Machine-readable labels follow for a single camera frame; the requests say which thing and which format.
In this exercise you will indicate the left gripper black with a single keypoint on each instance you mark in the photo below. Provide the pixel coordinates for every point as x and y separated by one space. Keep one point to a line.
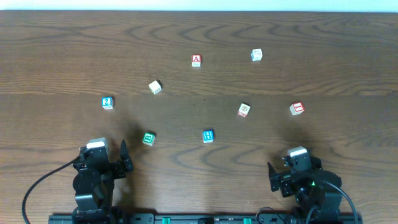
115 168

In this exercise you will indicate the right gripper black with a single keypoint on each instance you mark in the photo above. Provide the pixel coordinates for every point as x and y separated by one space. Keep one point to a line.
281 179

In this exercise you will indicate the blue number 2 block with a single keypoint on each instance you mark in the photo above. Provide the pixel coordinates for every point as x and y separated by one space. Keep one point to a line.
107 103

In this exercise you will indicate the red letter I block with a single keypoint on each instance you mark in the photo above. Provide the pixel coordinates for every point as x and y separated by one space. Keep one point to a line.
297 108

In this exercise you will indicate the red letter A block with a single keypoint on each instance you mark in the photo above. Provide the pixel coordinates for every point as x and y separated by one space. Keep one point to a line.
196 60

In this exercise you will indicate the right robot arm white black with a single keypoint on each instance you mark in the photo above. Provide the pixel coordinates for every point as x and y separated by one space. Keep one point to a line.
315 190

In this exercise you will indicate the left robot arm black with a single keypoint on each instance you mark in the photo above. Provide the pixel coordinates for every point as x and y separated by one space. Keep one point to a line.
94 183

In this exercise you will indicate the green face block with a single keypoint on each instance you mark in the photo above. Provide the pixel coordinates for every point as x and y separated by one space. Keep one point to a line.
148 139

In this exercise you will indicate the white block red drawing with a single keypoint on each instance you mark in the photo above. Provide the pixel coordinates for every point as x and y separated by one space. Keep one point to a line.
243 110

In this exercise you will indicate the blue letter H block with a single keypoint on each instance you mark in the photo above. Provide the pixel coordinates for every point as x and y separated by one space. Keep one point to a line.
208 136

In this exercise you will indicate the cream block green R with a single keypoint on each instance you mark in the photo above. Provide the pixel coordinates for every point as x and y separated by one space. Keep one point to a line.
155 87

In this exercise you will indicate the white block top right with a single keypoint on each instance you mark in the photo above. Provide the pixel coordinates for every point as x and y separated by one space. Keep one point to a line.
256 54

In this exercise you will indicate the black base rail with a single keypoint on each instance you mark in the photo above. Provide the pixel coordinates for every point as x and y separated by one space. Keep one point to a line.
148 218

